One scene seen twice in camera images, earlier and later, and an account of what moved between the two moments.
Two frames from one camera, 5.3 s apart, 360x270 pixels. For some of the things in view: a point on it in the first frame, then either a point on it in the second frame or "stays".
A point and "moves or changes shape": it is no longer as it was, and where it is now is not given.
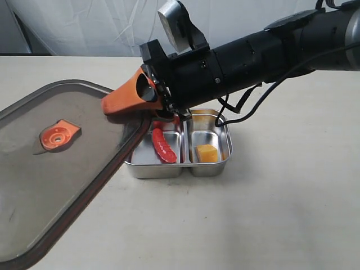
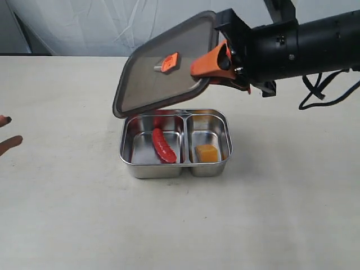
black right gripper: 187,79 → 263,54
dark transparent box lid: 60,154 moves or changes shape
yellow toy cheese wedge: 207,153 stays
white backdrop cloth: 117,28 stays
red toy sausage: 164,149 stays
